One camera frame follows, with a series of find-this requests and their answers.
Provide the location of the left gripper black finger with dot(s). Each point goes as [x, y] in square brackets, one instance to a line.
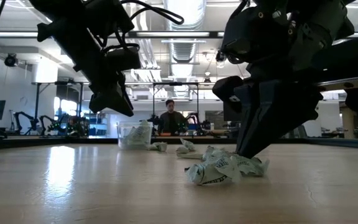
[113, 96]

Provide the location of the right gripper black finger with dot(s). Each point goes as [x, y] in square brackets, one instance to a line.
[245, 118]
[278, 109]

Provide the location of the black background robot arm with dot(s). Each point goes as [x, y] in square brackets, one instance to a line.
[54, 126]
[196, 119]
[32, 123]

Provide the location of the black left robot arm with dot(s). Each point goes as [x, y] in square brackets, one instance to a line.
[57, 7]

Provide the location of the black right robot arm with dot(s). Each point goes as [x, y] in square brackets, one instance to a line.
[353, 56]

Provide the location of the clear plastic bin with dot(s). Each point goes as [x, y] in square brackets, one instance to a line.
[120, 146]

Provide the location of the black ceiling spotlight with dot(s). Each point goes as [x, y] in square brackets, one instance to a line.
[220, 57]
[10, 60]

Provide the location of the person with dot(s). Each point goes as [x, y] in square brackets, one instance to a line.
[171, 121]

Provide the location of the small orange object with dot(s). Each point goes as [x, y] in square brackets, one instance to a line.
[165, 134]

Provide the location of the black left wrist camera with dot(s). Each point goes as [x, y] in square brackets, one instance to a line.
[123, 58]

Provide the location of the black background gantry frame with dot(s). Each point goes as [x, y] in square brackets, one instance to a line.
[37, 102]
[176, 83]

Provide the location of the tan wooden post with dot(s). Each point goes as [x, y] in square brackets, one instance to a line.
[348, 123]

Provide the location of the silver ventilation duct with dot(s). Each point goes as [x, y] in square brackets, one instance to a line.
[183, 53]

